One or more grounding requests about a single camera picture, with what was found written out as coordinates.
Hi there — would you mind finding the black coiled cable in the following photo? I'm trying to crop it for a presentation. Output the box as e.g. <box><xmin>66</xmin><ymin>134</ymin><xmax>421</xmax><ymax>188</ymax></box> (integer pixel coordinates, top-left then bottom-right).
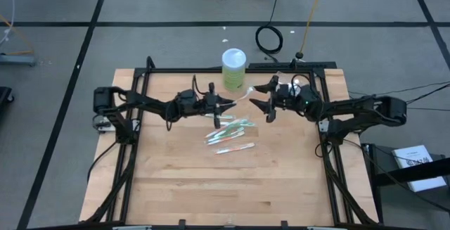
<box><xmin>255</xmin><ymin>0</ymin><xmax>284</xmax><ymax>63</ymax></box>

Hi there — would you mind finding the clear acrylic organizer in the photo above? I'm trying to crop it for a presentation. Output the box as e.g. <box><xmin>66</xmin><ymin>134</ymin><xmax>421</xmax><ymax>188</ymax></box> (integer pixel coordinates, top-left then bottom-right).
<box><xmin>274</xmin><ymin>70</ymin><xmax>307</xmax><ymax>99</ymax></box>

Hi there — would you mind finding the thin yellow cable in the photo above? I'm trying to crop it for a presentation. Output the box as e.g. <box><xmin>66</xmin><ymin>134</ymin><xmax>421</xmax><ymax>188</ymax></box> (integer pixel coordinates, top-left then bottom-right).
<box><xmin>0</xmin><ymin>13</ymin><xmax>35</xmax><ymax>56</ymax></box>

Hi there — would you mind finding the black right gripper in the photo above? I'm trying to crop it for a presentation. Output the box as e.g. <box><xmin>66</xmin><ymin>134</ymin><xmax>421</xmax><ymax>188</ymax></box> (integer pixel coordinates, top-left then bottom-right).
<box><xmin>248</xmin><ymin>75</ymin><xmax>307</xmax><ymax>124</ymax></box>

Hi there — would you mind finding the black equipment cart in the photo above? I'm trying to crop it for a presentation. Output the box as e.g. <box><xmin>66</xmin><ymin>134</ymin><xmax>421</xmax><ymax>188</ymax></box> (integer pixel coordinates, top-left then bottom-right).
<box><xmin>361</xmin><ymin>141</ymin><xmax>450</xmax><ymax>230</ymax></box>

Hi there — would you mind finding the thin black floor cable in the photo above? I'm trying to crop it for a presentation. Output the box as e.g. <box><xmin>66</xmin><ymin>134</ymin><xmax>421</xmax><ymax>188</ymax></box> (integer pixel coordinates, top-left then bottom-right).
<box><xmin>404</xmin><ymin>84</ymin><xmax>450</xmax><ymax>106</ymax></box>
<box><xmin>347</xmin><ymin>81</ymin><xmax>450</xmax><ymax>97</ymax></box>

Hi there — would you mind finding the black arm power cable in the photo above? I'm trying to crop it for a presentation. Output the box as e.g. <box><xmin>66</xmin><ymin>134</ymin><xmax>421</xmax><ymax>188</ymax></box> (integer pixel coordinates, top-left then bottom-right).
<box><xmin>86</xmin><ymin>141</ymin><xmax>119</xmax><ymax>184</ymax></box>

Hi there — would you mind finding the thin white cable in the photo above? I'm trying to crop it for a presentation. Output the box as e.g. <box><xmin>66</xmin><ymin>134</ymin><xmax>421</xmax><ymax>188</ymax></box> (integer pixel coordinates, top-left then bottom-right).
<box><xmin>0</xmin><ymin>0</ymin><xmax>17</xmax><ymax>46</ymax></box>

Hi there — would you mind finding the grey stand foot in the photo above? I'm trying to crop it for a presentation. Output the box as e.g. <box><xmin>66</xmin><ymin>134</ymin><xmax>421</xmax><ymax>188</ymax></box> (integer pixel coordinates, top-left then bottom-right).
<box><xmin>0</xmin><ymin>53</ymin><xmax>37</xmax><ymax>67</ymax></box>

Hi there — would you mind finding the green disinfecting wipes canister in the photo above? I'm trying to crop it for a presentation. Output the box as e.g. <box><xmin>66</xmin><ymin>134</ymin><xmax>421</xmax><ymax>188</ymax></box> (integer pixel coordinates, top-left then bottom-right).
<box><xmin>221</xmin><ymin>48</ymin><xmax>248</xmax><ymax>92</ymax></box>

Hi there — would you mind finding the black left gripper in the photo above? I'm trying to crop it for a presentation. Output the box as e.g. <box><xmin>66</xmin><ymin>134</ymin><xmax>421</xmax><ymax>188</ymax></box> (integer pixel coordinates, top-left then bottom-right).
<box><xmin>200</xmin><ymin>82</ymin><xmax>238</xmax><ymax>130</ymax></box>

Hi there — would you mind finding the white booklet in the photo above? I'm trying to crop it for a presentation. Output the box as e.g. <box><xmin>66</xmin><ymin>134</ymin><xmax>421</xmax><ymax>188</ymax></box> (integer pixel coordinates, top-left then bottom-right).
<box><xmin>392</xmin><ymin>144</ymin><xmax>447</xmax><ymax>193</ymax></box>

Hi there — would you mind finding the yellow hanging cable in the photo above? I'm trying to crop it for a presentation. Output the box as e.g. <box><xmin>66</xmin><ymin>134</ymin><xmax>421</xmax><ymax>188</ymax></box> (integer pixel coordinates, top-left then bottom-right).
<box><xmin>298</xmin><ymin>0</ymin><xmax>328</xmax><ymax>53</ymax></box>

